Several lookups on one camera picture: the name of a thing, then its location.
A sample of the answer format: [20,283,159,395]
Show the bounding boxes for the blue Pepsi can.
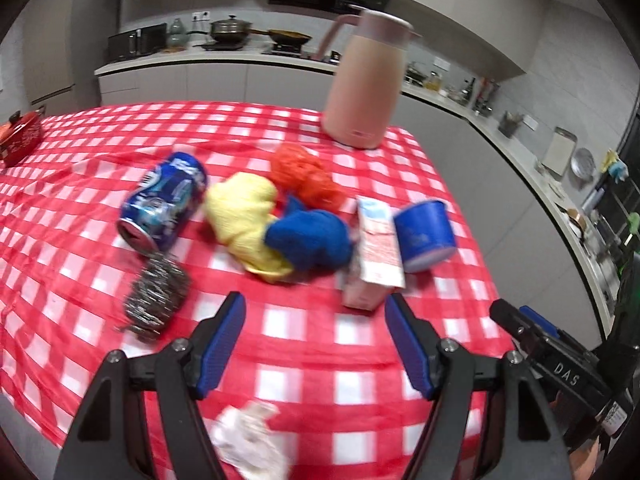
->
[116,152,208,255]

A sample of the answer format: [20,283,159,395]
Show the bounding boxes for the yellow knitted cloth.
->
[203,172,294,283]

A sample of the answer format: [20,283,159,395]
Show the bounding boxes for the orange plastic bag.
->
[270,143,346,214]

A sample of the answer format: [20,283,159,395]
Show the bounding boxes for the crumpled white tissue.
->
[209,400,290,480]

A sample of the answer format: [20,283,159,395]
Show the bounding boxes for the steel wool scrubber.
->
[122,252,191,342]

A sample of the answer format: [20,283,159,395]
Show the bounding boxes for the small milk carton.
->
[342,196,406,311]

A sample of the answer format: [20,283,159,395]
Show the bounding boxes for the small blue paper cup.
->
[394,200,458,274]

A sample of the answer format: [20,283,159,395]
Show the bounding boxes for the red white checkered tablecloth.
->
[1,102,512,479]

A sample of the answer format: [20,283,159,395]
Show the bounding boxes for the blue knitted cloth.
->
[264,195,354,272]

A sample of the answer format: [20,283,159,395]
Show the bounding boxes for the round metal plate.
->
[570,148,596,182]

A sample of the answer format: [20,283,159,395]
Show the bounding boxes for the white cutting board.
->
[541,127,577,180]

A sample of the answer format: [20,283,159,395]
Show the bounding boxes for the utensil holder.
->
[498,110,524,138]

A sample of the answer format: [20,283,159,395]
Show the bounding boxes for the pink thermos jug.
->
[314,8,419,150]

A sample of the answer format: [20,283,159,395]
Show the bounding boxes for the red enamel pot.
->
[1,107,44,168]

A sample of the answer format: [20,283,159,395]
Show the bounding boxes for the green ceramic vase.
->
[166,18,189,50]

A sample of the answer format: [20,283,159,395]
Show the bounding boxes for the black microwave oven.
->
[106,23,167,63]

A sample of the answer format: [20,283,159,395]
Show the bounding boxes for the gas stove top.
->
[262,44,314,61]

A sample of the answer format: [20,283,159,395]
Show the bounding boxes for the lidded cooking pot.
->
[189,14,253,46]

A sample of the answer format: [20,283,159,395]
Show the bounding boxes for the frying pan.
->
[250,29,311,47]

